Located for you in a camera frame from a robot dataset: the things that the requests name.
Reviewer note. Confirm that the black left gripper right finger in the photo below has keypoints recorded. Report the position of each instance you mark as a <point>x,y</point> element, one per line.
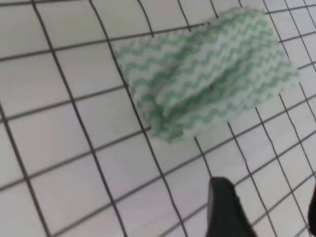
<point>312,210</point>

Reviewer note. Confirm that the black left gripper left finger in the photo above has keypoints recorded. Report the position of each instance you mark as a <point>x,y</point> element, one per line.
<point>225,214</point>

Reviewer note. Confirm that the green wavy striped towel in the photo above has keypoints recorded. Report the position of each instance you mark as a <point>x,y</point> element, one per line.
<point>188,81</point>

